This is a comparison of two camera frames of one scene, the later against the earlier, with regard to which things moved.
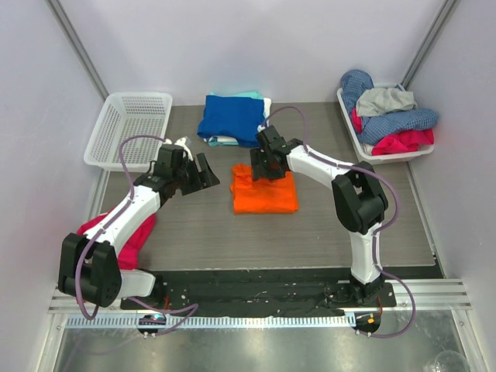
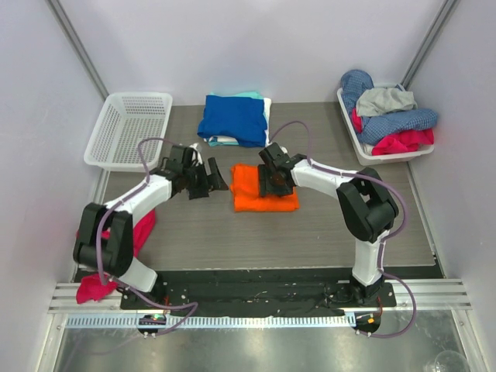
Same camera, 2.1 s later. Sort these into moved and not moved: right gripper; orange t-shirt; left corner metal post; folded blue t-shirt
Moved: right gripper
Not moved: folded blue t-shirt; orange t-shirt; left corner metal post
